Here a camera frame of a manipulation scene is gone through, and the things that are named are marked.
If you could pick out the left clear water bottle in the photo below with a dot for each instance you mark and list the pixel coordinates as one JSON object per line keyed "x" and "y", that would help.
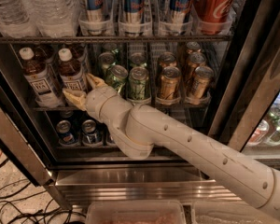
{"x": 14, "y": 19}

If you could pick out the middle right gold can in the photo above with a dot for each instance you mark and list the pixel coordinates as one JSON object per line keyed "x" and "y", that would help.
{"x": 194, "y": 60}

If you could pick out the middle Red Bull can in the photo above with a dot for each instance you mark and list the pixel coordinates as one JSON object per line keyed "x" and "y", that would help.
{"x": 133, "y": 16}

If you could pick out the green can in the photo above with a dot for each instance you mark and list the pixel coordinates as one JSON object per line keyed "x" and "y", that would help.
{"x": 116, "y": 77}
{"x": 105, "y": 60}
{"x": 138, "y": 83}
{"x": 138, "y": 59}
{"x": 111, "y": 47}

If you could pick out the wire shelf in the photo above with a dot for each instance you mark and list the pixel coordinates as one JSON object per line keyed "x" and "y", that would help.
{"x": 113, "y": 39}
{"x": 61, "y": 108}

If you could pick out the back right gold can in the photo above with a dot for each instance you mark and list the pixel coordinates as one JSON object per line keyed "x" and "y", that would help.
{"x": 186, "y": 48}

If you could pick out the left clear plastic bin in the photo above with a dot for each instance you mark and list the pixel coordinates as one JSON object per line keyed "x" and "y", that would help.
{"x": 136, "y": 212}

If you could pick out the tea bottle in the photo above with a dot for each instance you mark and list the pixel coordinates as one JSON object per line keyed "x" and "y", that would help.
{"x": 71, "y": 71}
{"x": 45, "y": 86}
{"x": 80, "y": 53}
{"x": 46, "y": 53}

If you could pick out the pepsi can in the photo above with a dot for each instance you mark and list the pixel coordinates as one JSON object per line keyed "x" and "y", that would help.
{"x": 90, "y": 134}
{"x": 67, "y": 135}

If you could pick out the gold can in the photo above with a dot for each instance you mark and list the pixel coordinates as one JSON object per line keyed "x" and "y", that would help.
{"x": 194, "y": 60}
{"x": 169, "y": 83}
{"x": 201, "y": 79}
{"x": 166, "y": 59}
{"x": 186, "y": 48}

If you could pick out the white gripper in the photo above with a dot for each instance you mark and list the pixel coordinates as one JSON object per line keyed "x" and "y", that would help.
{"x": 96, "y": 100}

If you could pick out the left Pepsi can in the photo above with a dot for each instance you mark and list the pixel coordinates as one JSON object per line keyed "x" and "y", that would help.
{"x": 67, "y": 135}

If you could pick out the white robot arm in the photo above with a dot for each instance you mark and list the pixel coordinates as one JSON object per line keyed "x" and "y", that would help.
{"x": 136, "y": 129}

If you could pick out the right clear water bottle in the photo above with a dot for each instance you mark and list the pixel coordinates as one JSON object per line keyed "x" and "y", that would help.
{"x": 56, "y": 18}

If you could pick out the left Red Bull can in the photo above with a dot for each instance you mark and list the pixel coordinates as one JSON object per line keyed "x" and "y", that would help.
{"x": 97, "y": 15}

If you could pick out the red Coca-Cola can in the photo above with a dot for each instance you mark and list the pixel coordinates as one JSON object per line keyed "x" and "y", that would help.
{"x": 212, "y": 13}

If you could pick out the upper wire shelf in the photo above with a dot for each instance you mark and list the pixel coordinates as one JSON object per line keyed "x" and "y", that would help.
{"x": 113, "y": 39}

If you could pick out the middle wire shelf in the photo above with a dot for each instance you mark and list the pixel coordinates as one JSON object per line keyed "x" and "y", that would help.
{"x": 61, "y": 108}

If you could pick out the right Red Bull can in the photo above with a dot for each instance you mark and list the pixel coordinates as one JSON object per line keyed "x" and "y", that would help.
{"x": 175, "y": 15}

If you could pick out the clear plastic bin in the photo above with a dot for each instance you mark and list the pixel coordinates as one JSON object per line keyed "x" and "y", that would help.
{"x": 136, "y": 212}
{"x": 204, "y": 212}

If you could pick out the front left gold can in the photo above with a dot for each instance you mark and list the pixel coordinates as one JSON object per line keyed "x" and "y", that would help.
{"x": 169, "y": 83}

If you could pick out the clear water bottle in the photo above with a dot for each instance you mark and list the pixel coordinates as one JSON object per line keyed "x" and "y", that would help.
{"x": 14, "y": 19}
{"x": 56, "y": 18}

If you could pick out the right clear plastic bin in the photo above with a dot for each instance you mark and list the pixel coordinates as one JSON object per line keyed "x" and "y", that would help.
{"x": 204, "y": 212}

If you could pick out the front right gold can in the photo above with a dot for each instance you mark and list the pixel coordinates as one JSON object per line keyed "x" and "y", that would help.
{"x": 201, "y": 79}

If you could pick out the red bull can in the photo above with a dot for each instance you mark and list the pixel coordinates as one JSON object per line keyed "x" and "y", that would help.
{"x": 97, "y": 15}
{"x": 133, "y": 16}
{"x": 175, "y": 15}

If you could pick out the middle Pepsi can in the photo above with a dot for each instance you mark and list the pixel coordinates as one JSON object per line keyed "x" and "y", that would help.
{"x": 90, "y": 134}

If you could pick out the steel fridge door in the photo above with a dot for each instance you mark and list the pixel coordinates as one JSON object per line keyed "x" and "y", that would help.
{"x": 14, "y": 145}

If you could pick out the middle left gold can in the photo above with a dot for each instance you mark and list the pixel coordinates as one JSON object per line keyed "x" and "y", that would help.
{"x": 166, "y": 59}

